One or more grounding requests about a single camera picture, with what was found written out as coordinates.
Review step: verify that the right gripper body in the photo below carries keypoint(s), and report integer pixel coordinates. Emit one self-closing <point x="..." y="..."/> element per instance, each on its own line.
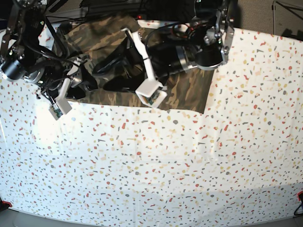
<point x="50" y="74"/>

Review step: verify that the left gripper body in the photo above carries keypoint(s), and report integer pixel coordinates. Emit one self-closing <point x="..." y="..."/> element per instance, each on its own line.
<point x="168" y="59"/>

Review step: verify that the camouflage T-shirt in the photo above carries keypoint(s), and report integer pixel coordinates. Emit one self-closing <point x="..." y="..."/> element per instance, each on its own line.
<point x="95" y="40"/>

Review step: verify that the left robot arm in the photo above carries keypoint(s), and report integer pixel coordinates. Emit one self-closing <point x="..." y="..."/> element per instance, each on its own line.
<point x="207" y="37"/>

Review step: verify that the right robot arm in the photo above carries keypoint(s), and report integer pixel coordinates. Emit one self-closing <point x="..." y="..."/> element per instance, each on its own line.
<point x="31" y="50"/>

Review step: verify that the terrazzo patterned tablecloth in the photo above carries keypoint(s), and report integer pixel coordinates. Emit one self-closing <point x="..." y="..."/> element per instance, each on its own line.
<point x="240" y="162"/>

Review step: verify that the red table clamp left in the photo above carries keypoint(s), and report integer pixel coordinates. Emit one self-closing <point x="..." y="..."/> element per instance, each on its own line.
<point x="5" y="205"/>

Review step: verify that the red table clamp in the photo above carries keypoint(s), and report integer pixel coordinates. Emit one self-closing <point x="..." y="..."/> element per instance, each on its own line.
<point x="300" y="196"/>
<point x="5" y="205"/>

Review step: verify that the red table clamp right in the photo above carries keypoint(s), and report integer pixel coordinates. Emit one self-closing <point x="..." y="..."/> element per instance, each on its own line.
<point x="300" y="196"/>

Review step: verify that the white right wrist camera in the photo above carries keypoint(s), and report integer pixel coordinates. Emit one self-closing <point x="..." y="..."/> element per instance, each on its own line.
<point x="61" y="105"/>

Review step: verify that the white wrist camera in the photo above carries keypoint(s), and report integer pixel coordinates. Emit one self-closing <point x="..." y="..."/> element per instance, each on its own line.
<point x="61" y="105"/>
<point x="150" y="90"/>

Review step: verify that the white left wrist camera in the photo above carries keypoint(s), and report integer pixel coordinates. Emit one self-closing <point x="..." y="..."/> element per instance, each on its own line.
<point x="150" y="90"/>

